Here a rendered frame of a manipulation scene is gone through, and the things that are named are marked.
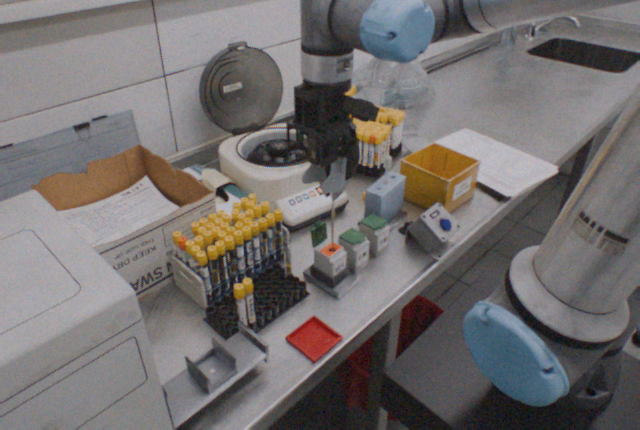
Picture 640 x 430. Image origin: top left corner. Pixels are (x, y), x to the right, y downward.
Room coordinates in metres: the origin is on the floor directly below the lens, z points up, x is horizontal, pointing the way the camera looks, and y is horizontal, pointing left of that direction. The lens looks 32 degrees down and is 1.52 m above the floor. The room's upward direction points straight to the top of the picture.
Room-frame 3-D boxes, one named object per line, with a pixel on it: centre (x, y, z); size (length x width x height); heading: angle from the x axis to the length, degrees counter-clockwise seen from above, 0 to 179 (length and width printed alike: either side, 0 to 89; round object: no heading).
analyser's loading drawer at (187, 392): (0.44, 0.16, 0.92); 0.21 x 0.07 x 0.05; 136
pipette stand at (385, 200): (0.89, -0.15, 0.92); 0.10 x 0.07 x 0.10; 142
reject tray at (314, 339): (0.55, 0.00, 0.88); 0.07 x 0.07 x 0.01; 46
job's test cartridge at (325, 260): (0.70, -0.03, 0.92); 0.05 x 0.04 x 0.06; 48
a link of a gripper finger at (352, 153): (0.68, -0.05, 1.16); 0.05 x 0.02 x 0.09; 48
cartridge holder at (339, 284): (0.70, -0.03, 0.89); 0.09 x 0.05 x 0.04; 48
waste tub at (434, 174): (0.99, -0.29, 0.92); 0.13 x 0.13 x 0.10; 43
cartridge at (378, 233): (0.79, -0.12, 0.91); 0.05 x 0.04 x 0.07; 46
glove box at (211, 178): (0.91, 0.23, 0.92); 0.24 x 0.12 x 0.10; 46
